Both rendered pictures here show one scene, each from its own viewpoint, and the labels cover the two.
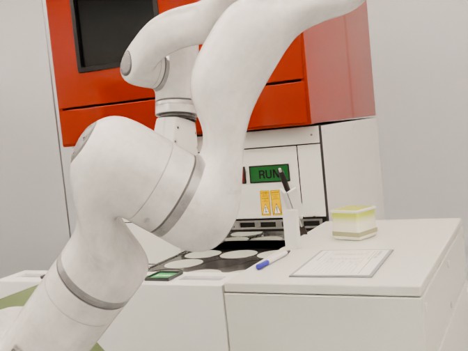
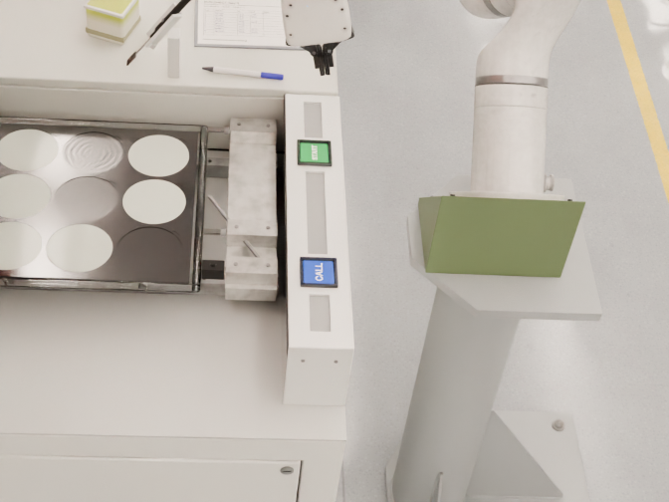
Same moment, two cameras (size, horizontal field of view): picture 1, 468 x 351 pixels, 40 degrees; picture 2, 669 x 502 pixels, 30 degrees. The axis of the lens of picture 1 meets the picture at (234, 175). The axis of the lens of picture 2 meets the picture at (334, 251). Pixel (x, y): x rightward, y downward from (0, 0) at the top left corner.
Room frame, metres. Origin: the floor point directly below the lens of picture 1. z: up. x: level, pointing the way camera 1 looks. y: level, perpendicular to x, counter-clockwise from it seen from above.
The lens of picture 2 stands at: (2.03, 1.44, 2.35)
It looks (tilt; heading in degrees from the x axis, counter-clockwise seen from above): 47 degrees down; 237
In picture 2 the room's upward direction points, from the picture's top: 8 degrees clockwise
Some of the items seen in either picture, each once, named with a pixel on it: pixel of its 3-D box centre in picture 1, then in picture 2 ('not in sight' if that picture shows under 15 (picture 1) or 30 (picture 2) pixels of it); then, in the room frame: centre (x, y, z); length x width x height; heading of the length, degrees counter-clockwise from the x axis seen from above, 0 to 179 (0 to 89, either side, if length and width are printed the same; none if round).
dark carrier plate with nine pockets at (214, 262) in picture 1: (221, 264); (87, 199); (1.61, 0.05, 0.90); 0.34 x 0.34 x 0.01; 64
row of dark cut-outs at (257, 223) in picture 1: (247, 224); not in sight; (1.81, -0.02, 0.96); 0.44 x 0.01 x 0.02; 65
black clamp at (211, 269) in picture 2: not in sight; (213, 268); (1.48, 0.27, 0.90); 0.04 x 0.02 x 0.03; 155
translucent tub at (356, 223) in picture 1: (354, 222); (112, 14); (1.44, -0.26, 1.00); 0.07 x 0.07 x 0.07; 44
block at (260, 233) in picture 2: not in sight; (252, 233); (1.39, 0.22, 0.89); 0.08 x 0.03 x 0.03; 155
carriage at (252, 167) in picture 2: not in sight; (251, 211); (1.36, 0.15, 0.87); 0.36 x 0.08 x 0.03; 65
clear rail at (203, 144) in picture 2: not in sight; (200, 203); (1.44, 0.13, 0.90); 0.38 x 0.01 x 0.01; 65
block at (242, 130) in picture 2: not in sight; (253, 130); (1.29, 0.00, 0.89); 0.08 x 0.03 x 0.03; 155
